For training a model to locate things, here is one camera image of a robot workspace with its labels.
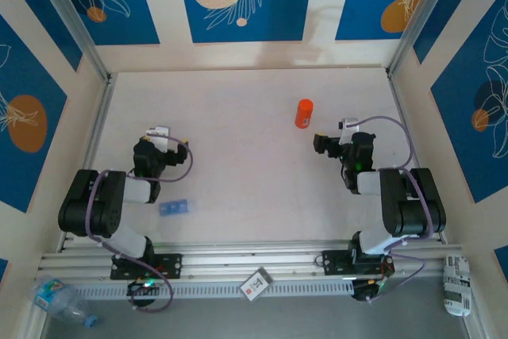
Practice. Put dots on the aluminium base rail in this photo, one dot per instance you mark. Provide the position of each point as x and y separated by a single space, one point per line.
246 259

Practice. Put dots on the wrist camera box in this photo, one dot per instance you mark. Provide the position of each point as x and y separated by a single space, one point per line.
160 131
349 124

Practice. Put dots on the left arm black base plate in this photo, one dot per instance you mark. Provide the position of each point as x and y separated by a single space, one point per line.
170 265

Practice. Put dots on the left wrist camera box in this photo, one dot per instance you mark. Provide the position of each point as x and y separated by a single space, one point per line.
160 131

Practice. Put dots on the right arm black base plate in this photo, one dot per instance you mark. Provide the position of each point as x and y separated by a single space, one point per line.
333 261

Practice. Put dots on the aluminium table side rail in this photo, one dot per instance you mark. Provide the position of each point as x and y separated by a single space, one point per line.
96 128
399 101

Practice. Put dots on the small blue packet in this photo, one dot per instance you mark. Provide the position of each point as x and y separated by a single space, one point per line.
174 207

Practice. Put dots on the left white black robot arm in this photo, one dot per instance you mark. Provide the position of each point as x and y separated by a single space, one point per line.
99 204

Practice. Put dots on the white card with red mark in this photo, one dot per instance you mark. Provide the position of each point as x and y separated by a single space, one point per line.
256 285

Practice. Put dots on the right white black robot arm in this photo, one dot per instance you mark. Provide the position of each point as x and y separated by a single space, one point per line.
409 204

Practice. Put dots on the aluminium frame post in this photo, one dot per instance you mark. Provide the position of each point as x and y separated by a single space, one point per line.
78 25
428 17

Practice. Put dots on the clear plastic water bottle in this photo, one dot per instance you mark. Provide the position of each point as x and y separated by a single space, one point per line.
59 303

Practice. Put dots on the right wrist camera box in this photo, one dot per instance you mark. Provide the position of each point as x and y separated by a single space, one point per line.
349 124

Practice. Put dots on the orange pill bottle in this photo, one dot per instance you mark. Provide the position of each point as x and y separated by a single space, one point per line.
305 114

